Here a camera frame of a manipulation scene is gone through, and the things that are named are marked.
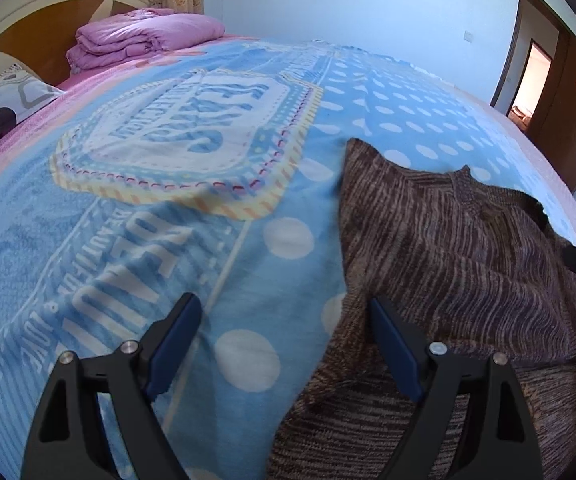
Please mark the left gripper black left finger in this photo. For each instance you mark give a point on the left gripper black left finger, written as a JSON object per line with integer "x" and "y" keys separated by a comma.
{"x": 68, "y": 438}

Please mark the brown knit sweater sun motifs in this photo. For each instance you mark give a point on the brown knit sweater sun motifs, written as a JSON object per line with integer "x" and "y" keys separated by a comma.
{"x": 455, "y": 353}

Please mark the white patterned pillow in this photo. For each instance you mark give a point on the white patterned pillow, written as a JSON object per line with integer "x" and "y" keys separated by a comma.
{"x": 21, "y": 96}

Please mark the blue polka dot bedsheet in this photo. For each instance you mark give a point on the blue polka dot bedsheet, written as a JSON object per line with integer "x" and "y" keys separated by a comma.
{"x": 217, "y": 171}

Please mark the brown wooden door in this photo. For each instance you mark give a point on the brown wooden door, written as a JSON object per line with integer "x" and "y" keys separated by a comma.
{"x": 553, "y": 127}

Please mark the folded pink quilt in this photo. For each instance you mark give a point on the folded pink quilt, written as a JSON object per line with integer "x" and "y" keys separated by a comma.
{"x": 136, "y": 33}

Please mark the white wall switch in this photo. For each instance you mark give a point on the white wall switch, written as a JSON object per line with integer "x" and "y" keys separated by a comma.
{"x": 467, "y": 36}

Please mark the cream and wood headboard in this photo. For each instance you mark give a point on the cream and wood headboard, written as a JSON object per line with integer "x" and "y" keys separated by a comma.
{"x": 35, "y": 34}

